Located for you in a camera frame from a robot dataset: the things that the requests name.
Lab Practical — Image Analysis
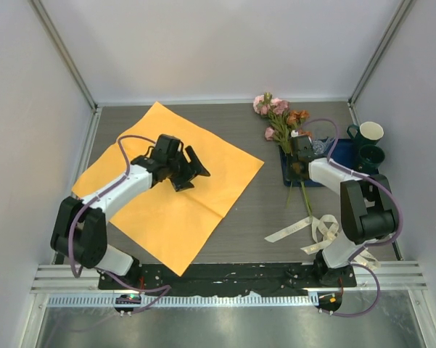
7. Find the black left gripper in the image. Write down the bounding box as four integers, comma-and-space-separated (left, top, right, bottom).
166, 146, 209, 191

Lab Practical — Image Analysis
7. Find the orange fake flower stem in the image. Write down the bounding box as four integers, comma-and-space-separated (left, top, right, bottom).
287, 110, 313, 218

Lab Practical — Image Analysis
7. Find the pink fake flower stem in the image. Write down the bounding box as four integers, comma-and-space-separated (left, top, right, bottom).
252, 92, 295, 210

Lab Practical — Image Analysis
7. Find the orange wrapping paper sheet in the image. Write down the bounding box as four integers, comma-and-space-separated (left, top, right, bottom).
73, 102, 263, 276

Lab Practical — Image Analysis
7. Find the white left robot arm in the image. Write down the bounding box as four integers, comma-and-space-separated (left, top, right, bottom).
50, 134, 210, 289

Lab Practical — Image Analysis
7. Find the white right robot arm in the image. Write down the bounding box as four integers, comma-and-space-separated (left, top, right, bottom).
289, 134, 403, 286

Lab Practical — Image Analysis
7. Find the clear plastic cup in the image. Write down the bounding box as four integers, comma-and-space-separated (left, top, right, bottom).
310, 125, 336, 154

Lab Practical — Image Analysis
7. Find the blue plastic tray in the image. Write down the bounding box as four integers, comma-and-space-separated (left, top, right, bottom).
278, 138, 382, 188

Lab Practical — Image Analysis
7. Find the dark green mug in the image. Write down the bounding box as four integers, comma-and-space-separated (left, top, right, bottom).
353, 144, 385, 175

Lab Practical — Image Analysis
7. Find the green mug white interior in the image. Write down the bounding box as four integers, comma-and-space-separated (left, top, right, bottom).
346, 121, 384, 150

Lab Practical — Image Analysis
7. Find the cream printed ribbon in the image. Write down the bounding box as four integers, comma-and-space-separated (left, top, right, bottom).
263, 214, 380, 271

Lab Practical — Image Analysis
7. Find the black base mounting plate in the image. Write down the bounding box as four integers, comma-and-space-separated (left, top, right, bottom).
120, 262, 357, 297

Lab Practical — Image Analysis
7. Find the aluminium front rail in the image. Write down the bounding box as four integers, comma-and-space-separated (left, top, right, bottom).
30, 261, 427, 312

